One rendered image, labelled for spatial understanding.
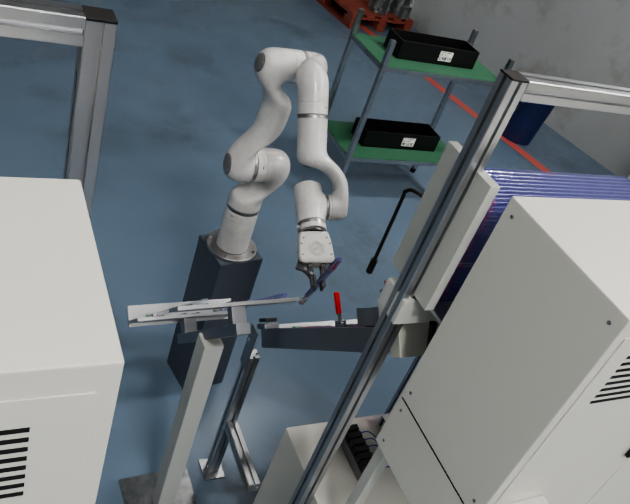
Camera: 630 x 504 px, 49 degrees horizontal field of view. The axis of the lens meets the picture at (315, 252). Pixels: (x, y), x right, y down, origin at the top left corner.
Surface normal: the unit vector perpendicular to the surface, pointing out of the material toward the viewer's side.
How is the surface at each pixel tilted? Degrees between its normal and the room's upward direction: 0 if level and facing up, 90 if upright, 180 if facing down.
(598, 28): 90
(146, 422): 0
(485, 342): 90
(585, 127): 90
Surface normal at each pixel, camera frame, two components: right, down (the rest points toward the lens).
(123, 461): 0.29, -0.77
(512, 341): -0.88, 0.01
